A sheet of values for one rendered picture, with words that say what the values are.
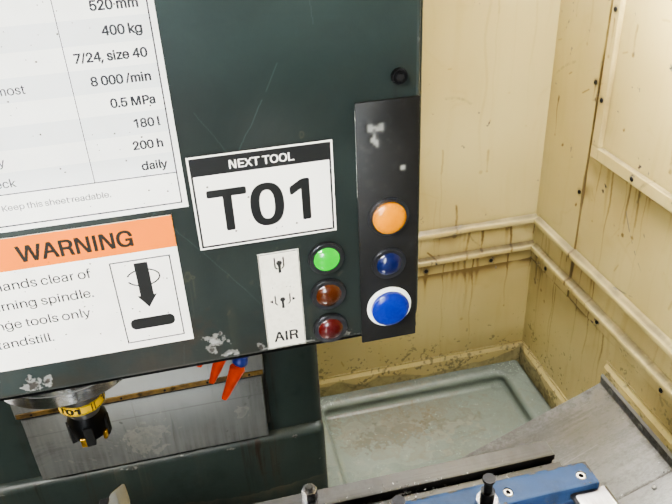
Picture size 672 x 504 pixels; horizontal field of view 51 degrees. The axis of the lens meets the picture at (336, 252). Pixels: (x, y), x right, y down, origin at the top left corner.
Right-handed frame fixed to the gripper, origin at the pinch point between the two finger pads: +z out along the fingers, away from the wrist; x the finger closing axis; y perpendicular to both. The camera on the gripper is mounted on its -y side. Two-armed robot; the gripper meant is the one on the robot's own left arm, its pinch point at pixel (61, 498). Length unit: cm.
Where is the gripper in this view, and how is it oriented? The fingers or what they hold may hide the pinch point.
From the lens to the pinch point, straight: 72.2
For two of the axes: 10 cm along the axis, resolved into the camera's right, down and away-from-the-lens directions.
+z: -2.2, -5.2, 8.2
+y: 0.4, 8.4, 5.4
